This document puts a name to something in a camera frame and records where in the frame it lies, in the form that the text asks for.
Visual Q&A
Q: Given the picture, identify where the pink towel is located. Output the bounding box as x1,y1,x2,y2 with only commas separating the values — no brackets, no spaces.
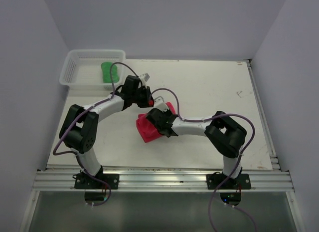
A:
136,102,176,143

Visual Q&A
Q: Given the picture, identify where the green towel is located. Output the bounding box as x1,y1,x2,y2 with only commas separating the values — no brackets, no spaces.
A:
100,62,120,83

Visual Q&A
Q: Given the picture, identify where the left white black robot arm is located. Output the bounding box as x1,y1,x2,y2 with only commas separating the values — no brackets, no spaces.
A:
53,73,154,189

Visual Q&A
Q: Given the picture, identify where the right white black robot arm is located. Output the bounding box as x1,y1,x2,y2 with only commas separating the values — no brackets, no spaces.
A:
146,108,247,189

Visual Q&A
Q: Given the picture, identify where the white plastic basket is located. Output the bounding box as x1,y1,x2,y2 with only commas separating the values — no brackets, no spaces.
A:
59,49,126,91

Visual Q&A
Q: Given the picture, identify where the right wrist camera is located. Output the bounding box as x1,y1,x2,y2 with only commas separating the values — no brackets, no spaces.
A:
149,96,169,112

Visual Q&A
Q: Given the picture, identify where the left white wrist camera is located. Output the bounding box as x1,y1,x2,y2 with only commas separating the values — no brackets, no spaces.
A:
139,73,150,83

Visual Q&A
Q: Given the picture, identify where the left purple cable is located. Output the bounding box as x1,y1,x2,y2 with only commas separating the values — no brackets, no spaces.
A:
52,62,140,207

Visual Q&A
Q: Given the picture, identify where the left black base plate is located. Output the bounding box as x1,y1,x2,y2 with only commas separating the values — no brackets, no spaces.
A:
72,173,120,190

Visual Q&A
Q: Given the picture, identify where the aluminium mounting rail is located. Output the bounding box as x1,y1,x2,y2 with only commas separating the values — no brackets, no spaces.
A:
32,166,294,192

